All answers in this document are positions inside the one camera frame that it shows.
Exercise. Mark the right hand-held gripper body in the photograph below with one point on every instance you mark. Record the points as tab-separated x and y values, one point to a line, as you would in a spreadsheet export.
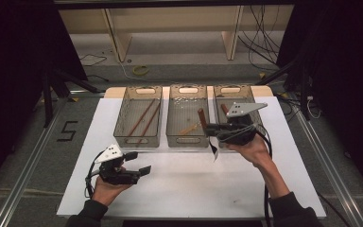
241	132

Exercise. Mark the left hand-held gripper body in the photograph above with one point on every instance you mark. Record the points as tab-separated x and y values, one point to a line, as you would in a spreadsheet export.
112	175

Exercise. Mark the translucent amber plastic spoon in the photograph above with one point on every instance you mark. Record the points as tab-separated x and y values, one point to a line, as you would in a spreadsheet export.
187	130

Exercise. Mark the smoky clear plastic bin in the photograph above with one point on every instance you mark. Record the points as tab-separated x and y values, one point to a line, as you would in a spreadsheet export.
123	126
247	95
182	110

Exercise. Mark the brown wooden chopstick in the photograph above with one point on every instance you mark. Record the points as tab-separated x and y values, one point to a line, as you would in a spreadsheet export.
141	117
149	121

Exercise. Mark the person's left hand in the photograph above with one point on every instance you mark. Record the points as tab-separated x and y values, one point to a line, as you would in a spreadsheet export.
105	192

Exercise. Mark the person's right hand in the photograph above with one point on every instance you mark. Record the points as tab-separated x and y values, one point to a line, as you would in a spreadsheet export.
255	151

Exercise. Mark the white table cover sheet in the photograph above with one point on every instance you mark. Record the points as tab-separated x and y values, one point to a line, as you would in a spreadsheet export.
186	189

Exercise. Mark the black metal stand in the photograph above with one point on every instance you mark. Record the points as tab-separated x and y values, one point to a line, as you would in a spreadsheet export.
47	101
304	94

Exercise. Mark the yellow tape roll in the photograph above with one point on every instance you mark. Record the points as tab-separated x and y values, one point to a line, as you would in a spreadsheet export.
133	70

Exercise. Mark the black curtain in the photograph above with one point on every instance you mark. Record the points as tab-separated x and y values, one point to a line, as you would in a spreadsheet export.
12	63
343	63

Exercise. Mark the aluminium floor rail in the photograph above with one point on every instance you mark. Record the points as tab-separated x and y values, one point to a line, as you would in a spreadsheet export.
327	167
28	167

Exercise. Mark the beige wooden desk frame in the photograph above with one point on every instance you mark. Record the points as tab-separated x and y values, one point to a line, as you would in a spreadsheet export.
119	41

